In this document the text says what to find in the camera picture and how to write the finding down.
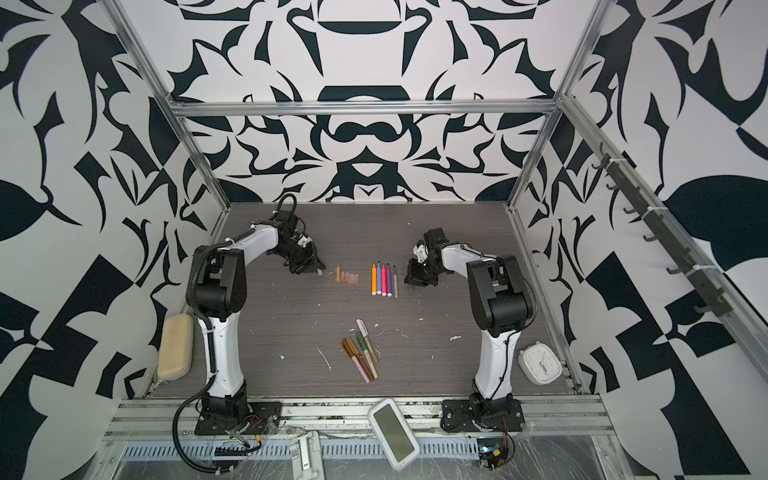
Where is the purple highlighter pen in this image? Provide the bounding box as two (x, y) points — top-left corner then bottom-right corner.
(383, 263), (394, 297)

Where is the pink red highlighter pen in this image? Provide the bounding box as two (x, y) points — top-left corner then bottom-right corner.
(379, 263), (389, 297)

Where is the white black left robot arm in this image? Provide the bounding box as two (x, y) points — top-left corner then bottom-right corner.
(186, 214), (325, 420)

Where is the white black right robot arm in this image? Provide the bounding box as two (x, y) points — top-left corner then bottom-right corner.
(405, 228), (536, 418)

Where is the light pink cap brown marker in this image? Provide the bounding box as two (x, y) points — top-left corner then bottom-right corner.
(356, 319), (378, 373)

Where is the gold cap brown marker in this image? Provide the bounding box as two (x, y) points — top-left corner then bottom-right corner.
(343, 337), (374, 383)

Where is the white square alarm clock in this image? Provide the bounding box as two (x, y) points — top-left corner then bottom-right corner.
(518, 342), (563, 386)

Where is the beige sponge block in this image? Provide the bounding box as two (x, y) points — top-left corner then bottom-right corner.
(156, 314), (193, 382)

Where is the white tablet device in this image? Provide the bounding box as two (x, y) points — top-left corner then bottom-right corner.
(367, 398), (421, 471)

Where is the aluminium horizontal back bar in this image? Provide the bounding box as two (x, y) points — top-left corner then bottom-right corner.
(170, 99), (556, 118)

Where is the small circuit board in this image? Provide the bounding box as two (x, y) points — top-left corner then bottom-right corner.
(477, 436), (516, 470)

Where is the grey hook rack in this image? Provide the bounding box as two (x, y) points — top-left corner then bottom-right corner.
(594, 151), (733, 317)

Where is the aluminium corner post back left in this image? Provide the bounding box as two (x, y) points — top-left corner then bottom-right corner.
(99, 0), (231, 211)

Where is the aluminium corner post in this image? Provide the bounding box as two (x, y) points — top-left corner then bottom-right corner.
(99, 0), (231, 211)
(506, 0), (616, 212)

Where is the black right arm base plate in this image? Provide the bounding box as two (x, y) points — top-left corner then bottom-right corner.
(440, 396), (525, 433)

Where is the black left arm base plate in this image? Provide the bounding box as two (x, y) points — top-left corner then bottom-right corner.
(194, 401), (283, 436)

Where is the aluminium corner post back right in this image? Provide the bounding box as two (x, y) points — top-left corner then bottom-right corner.
(506, 0), (616, 212)

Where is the white bracket front rail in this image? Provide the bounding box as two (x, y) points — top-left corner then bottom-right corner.
(290, 431), (326, 480)

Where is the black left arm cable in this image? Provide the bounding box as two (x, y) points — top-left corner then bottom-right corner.
(172, 377), (265, 475)

